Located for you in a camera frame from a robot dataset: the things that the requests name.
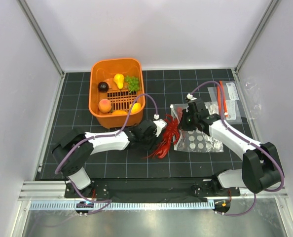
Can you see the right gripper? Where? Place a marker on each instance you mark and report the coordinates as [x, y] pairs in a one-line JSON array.
[[183, 125]]

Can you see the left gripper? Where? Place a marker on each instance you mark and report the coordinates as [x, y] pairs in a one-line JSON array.
[[147, 146]]

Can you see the clear dotted zip bag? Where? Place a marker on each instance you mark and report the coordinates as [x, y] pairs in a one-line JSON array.
[[195, 141]]

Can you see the red toy lobster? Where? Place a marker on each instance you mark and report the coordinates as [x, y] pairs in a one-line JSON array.
[[170, 131]]

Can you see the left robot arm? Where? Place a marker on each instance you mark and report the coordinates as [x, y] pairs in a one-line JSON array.
[[73, 151]]

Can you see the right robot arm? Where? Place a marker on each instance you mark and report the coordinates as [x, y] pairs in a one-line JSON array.
[[261, 167]]

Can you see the spare zip bags orange zippers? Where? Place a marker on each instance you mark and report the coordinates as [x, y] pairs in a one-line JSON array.
[[230, 101]]

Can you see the black grid mat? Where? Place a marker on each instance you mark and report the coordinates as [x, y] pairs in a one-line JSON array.
[[165, 87]]

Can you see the yellow toy lemon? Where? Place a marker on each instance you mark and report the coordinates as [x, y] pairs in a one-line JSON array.
[[135, 107]]

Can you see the orange toy mango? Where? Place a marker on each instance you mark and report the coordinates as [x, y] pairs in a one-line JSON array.
[[119, 112]]

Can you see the peach toy fruit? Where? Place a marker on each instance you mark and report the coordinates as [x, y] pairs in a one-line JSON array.
[[104, 106]]

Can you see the green toy grapes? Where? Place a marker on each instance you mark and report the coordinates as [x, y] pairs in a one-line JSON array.
[[133, 83]]

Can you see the orange plastic basket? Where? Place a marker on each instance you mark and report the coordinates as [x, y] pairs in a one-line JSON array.
[[120, 98]]

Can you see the dark plum toy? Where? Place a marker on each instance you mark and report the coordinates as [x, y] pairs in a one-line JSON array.
[[103, 86]]

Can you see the yellow toy pear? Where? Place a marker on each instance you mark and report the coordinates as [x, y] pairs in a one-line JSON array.
[[119, 80]]

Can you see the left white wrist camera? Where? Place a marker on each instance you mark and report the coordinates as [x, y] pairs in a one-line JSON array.
[[160, 126]]

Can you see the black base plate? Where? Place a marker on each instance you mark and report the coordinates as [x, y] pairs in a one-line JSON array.
[[157, 190]]

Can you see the slotted cable duct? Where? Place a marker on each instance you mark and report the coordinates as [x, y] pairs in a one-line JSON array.
[[79, 205]]

